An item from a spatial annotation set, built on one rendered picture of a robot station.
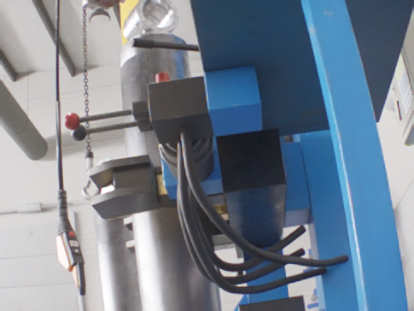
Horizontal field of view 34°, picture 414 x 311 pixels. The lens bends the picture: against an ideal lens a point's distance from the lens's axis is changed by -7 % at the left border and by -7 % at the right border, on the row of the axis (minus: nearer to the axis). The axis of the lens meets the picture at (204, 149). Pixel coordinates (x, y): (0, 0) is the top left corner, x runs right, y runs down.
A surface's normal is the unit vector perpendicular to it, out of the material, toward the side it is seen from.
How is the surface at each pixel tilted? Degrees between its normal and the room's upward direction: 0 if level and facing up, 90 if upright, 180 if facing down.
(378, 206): 90
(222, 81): 90
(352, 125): 90
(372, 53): 180
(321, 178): 90
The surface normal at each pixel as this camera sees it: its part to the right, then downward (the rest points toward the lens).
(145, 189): -0.09, -0.36
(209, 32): 0.12, 0.92
